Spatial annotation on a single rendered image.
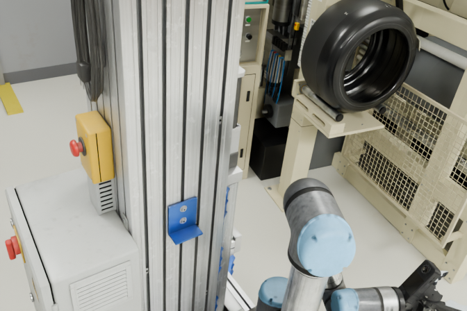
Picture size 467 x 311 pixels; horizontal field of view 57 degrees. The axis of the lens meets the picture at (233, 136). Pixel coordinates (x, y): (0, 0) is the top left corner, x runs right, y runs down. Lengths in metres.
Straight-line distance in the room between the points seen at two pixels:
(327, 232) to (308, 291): 0.19
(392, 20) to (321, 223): 1.43
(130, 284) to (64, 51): 3.71
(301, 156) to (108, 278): 1.99
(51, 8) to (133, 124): 3.64
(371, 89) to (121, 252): 1.82
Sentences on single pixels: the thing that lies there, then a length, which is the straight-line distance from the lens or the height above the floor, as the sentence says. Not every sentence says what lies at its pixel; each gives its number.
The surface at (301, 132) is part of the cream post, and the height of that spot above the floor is 0.58.
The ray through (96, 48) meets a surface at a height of 1.64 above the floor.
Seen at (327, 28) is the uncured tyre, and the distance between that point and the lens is 2.12.
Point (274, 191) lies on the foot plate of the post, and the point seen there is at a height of 0.01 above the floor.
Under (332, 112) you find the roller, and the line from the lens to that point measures 2.26.
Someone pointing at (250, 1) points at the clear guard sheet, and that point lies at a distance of 2.56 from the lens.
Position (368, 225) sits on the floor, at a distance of 3.04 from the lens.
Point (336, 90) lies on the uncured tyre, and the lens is 2.12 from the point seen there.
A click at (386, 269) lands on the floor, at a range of 2.81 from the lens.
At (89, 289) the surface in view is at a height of 1.17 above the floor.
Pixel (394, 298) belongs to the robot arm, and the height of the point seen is 1.08.
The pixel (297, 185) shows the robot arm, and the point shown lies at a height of 1.35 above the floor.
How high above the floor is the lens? 1.95
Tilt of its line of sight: 32 degrees down
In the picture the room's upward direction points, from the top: 6 degrees clockwise
